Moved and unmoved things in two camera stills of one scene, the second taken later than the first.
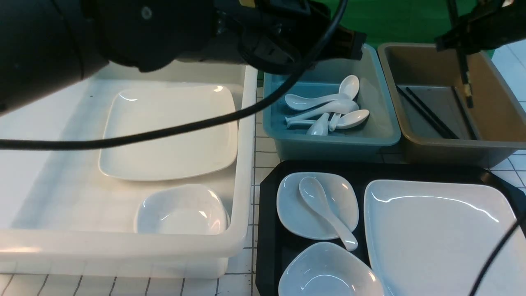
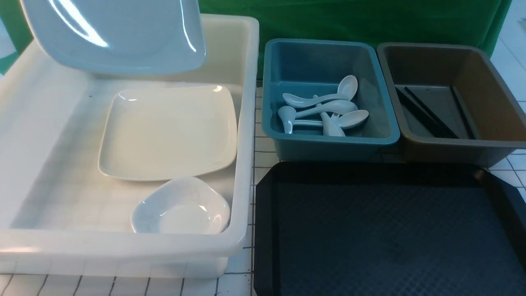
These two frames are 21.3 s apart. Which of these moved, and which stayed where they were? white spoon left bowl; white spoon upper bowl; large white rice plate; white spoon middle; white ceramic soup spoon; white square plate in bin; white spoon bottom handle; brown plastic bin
Moved: white spoon bottom handle; large white rice plate; white ceramic soup spoon
Stayed: white spoon middle; white spoon left bowl; brown plastic bin; white square plate in bin; white spoon upper bowl
